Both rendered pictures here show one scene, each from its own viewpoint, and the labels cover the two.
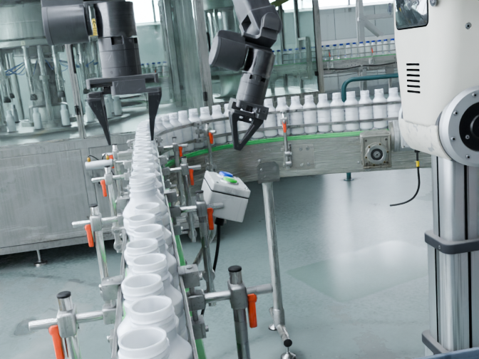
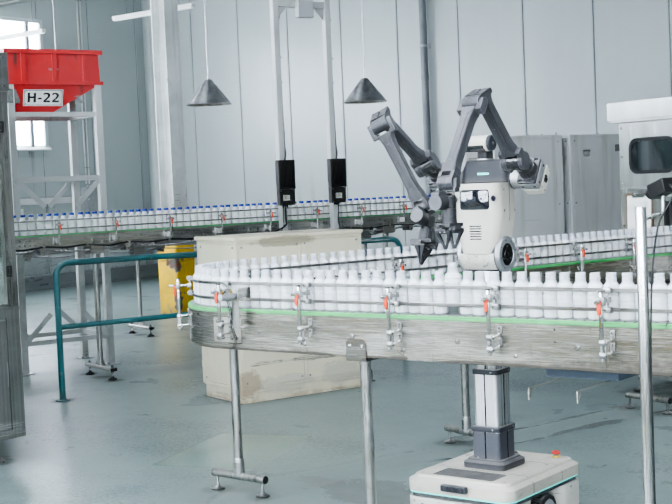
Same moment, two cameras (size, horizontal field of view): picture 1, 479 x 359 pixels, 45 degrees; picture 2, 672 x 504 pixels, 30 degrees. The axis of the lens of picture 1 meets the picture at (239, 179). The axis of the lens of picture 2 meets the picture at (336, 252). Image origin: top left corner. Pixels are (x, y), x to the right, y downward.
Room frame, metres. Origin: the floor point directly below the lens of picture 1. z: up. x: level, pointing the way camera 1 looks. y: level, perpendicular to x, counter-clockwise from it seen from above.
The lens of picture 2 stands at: (-2.28, 3.78, 1.51)
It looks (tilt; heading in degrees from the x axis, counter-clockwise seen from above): 3 degrees down; 316
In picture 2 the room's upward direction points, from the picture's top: 2 degrees counter-clockwise
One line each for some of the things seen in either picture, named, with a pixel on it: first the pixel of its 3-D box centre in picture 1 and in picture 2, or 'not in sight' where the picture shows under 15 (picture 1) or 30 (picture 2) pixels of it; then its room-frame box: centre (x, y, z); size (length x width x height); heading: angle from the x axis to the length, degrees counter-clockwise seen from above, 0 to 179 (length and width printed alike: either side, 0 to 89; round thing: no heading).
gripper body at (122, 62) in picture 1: (120, 63); (449, 218); (0.87, 0.16, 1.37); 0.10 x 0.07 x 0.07; 98
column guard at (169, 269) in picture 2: not in sight; (176, 270); (10.34, -5.54, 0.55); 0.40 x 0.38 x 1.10; 98
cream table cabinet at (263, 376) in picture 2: not in sight; (281, 311); (4.75, -2.36, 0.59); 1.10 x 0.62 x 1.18; 80
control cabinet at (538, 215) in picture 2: not in sight; (513, 240); (4.69, -5.09, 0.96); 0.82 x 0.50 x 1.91; 80
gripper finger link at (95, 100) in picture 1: (115, 112); (447, 237); (0.87, 0.18, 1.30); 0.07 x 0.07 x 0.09; 8
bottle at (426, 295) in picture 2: not in sight; (426, 292); (0.99, 0.17, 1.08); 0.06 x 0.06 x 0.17
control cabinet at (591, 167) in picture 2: not in sight; (586, 234); (4.54, -5.98, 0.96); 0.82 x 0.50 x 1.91; 80
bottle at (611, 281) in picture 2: not in sight; (611, 296); (0.22, 0.05, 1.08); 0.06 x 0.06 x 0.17
